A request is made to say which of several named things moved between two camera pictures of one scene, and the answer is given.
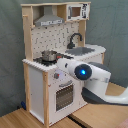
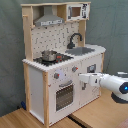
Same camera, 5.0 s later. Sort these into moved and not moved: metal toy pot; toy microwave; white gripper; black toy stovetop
Moved: white gripper
Not moved: metal toy pot; black toy stovetop; toy microwave
